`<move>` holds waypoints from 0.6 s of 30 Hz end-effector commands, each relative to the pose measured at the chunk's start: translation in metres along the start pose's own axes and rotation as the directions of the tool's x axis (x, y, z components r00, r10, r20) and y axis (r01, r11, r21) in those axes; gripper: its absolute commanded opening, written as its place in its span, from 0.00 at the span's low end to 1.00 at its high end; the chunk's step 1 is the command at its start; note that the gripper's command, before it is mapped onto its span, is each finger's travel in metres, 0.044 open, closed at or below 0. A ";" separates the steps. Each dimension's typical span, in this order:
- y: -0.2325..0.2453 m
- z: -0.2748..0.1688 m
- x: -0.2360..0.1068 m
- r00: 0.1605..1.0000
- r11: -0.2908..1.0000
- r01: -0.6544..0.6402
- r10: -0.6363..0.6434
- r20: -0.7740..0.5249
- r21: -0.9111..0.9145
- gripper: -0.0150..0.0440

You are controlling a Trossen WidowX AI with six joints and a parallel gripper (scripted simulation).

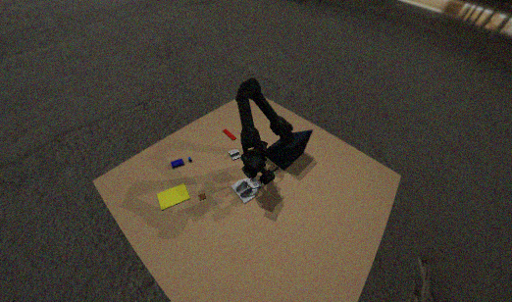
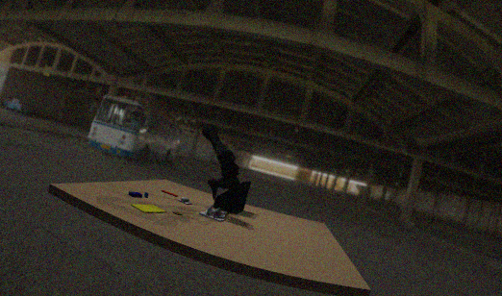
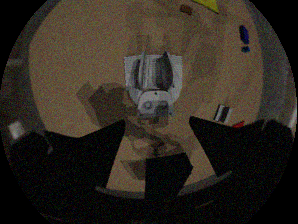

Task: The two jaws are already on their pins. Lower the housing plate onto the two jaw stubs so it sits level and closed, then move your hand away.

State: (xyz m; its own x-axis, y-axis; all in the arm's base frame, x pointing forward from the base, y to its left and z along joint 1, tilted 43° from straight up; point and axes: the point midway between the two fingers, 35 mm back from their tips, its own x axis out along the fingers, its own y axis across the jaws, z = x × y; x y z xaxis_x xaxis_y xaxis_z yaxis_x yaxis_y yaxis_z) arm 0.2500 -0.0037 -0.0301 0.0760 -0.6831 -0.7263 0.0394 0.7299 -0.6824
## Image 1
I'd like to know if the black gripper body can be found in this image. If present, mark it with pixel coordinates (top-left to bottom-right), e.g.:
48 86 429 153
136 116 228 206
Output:
240 154 276 185

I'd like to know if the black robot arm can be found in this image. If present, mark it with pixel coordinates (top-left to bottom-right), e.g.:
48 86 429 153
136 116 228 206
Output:
235 78 297 178

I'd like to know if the yellow flat rectangular plate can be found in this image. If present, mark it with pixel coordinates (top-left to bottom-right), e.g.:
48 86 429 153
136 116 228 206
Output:
157 183 190 211

